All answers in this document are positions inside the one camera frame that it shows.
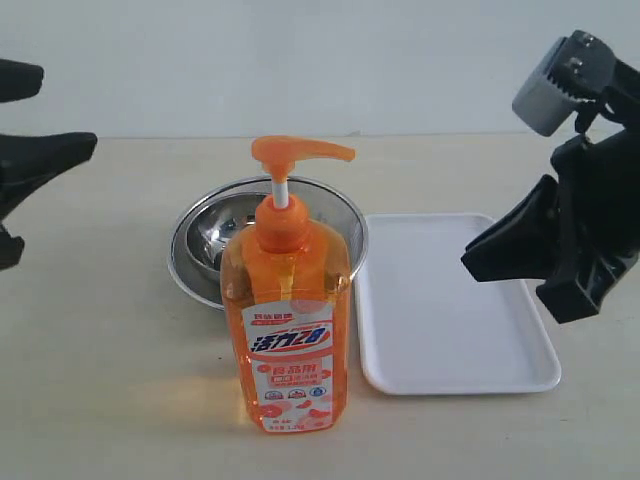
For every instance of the steel mesh strainer basket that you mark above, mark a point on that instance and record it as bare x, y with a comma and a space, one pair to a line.
326, 205

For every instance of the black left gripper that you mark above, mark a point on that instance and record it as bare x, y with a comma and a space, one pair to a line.
28, 163

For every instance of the small stainless steel bowl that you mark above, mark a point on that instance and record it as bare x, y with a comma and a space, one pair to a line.
213, 227

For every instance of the orange dish soap pump bottle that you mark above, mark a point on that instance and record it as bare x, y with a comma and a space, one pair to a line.
285, 283

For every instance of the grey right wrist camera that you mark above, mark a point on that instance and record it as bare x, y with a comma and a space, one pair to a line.
575, 71

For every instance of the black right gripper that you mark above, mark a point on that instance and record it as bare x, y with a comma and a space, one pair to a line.
580, 234

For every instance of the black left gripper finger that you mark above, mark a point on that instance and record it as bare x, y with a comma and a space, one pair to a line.
19, 80

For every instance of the white rectangular plastic tray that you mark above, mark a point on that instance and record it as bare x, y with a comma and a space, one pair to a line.
426, 327

